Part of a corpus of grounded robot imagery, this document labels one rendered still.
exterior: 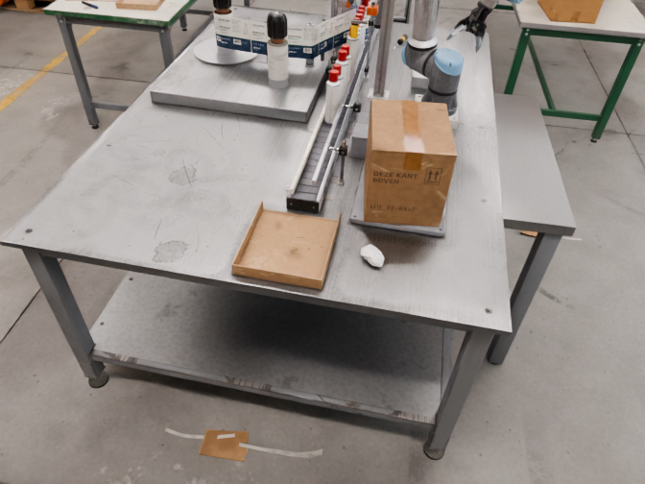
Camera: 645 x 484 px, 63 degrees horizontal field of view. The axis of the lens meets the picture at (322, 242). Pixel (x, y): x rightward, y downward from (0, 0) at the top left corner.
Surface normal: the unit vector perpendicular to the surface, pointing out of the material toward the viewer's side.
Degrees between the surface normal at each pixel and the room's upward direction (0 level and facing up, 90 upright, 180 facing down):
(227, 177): 0
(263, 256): 0
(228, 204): 0
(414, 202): 90
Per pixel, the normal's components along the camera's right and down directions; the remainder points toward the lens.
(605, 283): 0.04, -0.73
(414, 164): -0.07, 0.68
